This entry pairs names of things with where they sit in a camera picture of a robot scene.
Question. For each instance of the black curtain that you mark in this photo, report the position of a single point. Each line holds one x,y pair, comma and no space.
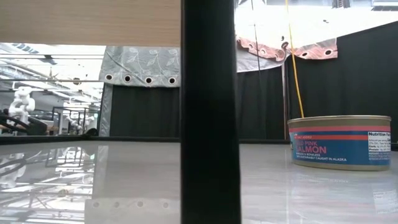
259,102
144,110
348,81

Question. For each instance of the grey leaf-pattern curtain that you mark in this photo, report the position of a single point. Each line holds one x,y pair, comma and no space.
140,63

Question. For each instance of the grey stand pole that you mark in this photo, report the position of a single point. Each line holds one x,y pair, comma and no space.
283,99

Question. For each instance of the light wooden shelf board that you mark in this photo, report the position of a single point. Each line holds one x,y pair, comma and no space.
87,21

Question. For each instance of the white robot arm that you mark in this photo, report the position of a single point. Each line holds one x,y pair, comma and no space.
21,104

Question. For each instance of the pink eyelet curtain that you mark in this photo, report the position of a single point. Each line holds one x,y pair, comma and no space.
315,49

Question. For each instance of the black shelf side panel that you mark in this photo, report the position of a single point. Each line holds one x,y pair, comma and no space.
211,124

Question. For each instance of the small white robot arm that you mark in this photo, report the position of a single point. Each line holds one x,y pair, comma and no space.
74,122

